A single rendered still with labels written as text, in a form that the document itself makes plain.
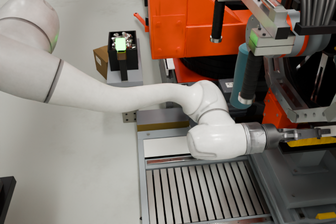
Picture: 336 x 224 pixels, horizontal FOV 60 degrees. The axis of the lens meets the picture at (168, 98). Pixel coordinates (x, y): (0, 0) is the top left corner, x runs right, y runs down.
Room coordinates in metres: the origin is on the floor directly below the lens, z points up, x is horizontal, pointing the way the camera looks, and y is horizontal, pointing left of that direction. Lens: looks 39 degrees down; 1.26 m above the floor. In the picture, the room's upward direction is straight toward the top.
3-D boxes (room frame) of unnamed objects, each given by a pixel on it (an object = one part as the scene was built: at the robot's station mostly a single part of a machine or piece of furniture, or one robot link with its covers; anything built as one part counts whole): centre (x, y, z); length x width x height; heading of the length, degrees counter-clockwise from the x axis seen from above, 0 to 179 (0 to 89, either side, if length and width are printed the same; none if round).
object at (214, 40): (0.95, -0.17, 0.83); 0.04 x 0.04 x 0.16
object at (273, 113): (0.82, -0.47, 0.48); 0.16 x 0.12 x 0.17; 97
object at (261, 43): (0.62, -0.24, 0.93); 0.09 x 0.05 x 0.05; 97
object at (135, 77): (1.32, 0.23, 0.44); 0.43 x 0.17 x 0.03; 7
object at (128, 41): (1.30, 0.23, 0.51); 0.20 x 0.14 x 0.13; 7
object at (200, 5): (1.31, -0.33, 0.69); 0.52 x 0.17 x 0.35; 97
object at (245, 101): (0.61, -0.21, 0.83); 0.04 x 0.04 x 0.16
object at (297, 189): (0.83, -0.60, 0.32); 0.40 x 0.30 x 0.28; 7
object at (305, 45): (0.80, -0.36, 0.85); 0.21 x 0.14 x 0.14; 97
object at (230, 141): (0.57, -0.13, 0.64); 0.16 x 0.13 x 0.11; 97
